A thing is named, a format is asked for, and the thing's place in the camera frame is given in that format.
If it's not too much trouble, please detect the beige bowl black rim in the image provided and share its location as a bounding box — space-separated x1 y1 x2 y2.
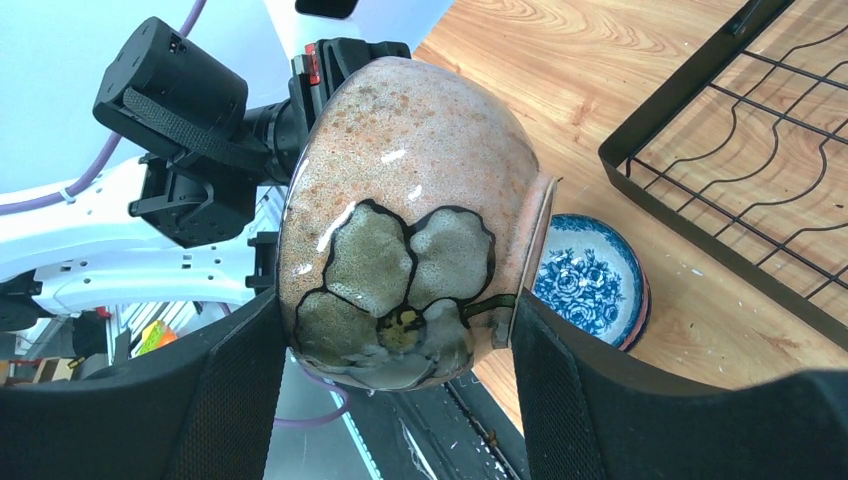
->
277 57 556 391

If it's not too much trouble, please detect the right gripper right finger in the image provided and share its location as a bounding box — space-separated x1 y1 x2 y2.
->
512 294 847 479

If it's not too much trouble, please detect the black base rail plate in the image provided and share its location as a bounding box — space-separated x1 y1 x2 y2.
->
345 373 531 480

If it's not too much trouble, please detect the black wire dish rack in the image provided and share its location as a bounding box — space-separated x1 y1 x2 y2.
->
599 1 847 347

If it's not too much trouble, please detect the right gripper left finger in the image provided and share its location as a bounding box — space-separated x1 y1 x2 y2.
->
1 291 286 479

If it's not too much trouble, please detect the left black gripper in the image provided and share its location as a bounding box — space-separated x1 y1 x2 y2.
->
261 37 411 183

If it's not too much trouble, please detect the blue floral bowl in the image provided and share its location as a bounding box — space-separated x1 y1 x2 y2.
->
532 214 652 352

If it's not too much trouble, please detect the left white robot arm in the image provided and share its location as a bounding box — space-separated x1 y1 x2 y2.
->
1 1 416 332

